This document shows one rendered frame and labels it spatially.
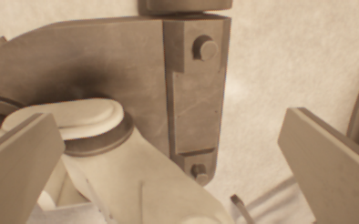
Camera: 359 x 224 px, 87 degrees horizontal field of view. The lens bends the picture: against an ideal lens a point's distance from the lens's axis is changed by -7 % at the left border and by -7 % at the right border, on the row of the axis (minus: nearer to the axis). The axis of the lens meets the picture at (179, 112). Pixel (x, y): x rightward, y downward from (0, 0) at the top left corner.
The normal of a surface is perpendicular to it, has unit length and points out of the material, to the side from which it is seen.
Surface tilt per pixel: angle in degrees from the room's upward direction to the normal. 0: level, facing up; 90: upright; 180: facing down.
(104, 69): 0
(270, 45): 0
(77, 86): 0
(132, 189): 90
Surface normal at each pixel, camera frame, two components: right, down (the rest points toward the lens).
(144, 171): -0.02, -0.86
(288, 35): 0.21, 0.50
